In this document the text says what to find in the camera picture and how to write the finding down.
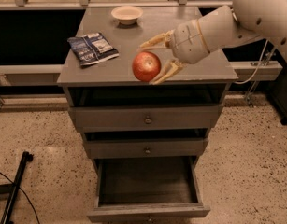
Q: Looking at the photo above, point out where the grey open bottom drawer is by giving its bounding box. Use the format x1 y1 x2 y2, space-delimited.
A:
88 157 209 222

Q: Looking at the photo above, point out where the dark cabinet at right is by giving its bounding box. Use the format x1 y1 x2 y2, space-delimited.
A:
270 61 287 125

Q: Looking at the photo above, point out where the grey top drawer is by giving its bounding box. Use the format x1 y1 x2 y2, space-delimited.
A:
68 105 222 133

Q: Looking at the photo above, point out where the red apple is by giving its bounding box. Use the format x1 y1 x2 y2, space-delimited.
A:
132 51 162 82

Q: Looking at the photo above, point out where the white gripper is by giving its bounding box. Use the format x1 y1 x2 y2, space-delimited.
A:
138 20 210 85

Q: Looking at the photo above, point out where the black metal stand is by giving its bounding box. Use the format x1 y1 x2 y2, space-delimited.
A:
0 151 33 224

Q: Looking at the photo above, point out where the metal railing frame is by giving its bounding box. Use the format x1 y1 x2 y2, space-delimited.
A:
0 0 287 114

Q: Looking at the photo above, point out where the blue white snack bag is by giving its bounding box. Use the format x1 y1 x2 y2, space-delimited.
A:
67 33 119 66

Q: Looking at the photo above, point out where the grey wooden drawer cabinet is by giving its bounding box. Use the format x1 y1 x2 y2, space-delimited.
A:
58 7 237 145

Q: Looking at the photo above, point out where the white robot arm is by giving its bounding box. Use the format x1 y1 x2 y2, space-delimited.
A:
139 0 287 85

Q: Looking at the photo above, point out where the beige bowl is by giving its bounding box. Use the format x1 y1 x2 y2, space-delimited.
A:
111 6 143 25

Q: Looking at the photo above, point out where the black floor cable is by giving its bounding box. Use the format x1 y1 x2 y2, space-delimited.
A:
0 166 41 224

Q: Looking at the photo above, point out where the grey middle drawer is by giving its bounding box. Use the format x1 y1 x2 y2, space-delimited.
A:
84 138 208 159

